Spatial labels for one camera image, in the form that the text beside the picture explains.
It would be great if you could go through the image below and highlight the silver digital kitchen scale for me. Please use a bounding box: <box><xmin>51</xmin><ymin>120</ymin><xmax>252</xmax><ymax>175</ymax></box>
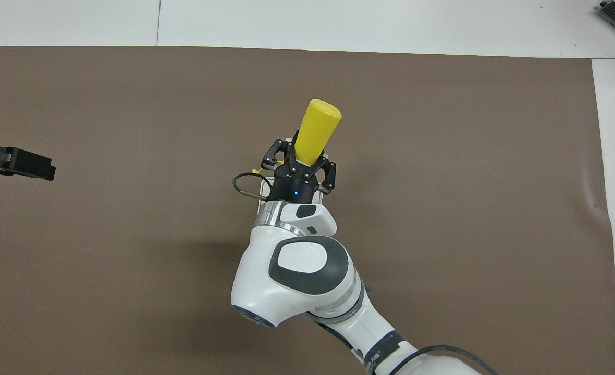
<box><xmin>257</xmin><ymin>175</ymin><xmax>325</xmax><ymax>215</ymax></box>

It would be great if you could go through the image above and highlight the yellow squeeze bottle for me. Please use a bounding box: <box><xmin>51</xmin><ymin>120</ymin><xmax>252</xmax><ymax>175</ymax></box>
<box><xmin>252</xmin><ymin>99</ymin><xmax>342</xmax><ymax>175</ymax></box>

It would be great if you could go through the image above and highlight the brown paper table mat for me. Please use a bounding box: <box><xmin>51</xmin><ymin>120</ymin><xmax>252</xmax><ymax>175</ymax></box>
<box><xmin>0</xmin><ymin>46</ymin><xmax>615</xmax><ymax>375</ymax></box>

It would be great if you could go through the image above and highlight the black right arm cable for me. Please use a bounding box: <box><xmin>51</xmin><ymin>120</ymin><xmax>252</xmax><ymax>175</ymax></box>
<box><xmin>233</xmin><ymin>173</ymin><xmax>498</xmax><ymax>375</ymax></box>

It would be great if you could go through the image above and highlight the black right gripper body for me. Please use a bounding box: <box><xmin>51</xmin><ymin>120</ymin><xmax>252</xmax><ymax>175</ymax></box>
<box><xmin>268</xmin><ymin>156</ymin><xmax>321</xmax><ymax>203</ymax></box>

